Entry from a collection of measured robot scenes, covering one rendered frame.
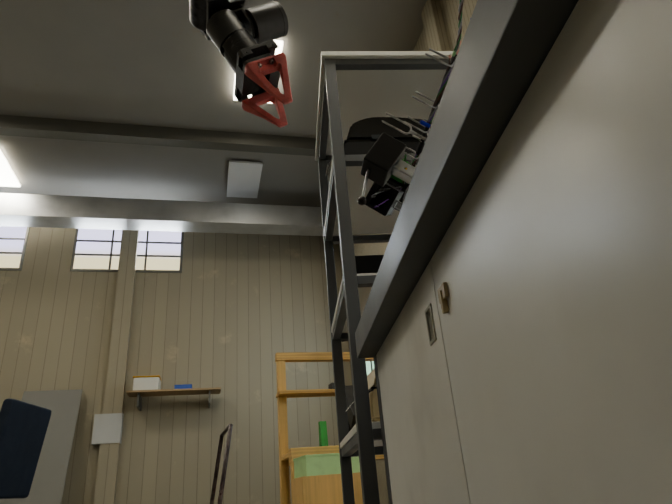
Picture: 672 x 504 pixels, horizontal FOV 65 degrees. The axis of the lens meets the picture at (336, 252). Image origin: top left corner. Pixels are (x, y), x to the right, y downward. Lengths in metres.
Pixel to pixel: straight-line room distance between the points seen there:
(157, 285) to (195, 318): 0.99
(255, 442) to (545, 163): 9.72
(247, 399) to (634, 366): 9.86
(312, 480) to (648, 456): 5.06
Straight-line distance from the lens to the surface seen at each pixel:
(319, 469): 5.41
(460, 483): 0.74
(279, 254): 11.10
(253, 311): 10.58
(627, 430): 0.39
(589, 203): 0.40
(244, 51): 0.85
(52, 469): 9.77
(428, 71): 1.99
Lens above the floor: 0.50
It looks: 25 degrees up
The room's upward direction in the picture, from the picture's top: 5 degrees counter-clockwise
